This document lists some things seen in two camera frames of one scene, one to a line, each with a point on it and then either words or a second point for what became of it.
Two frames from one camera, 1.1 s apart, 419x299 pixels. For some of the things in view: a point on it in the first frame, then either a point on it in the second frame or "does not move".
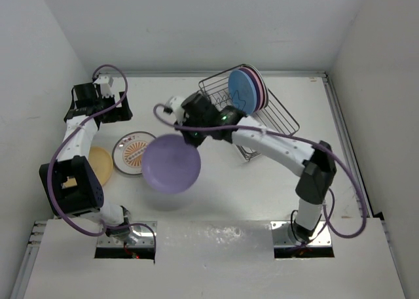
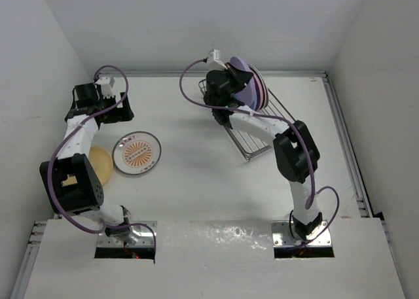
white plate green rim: [264, 83] does not move
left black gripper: [118, 114] does not move
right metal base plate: [280, 235] does not move
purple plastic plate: [169, 164] to [245, 94]
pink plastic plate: [259, 87] does not move
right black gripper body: [196, 137] to [237, 83]
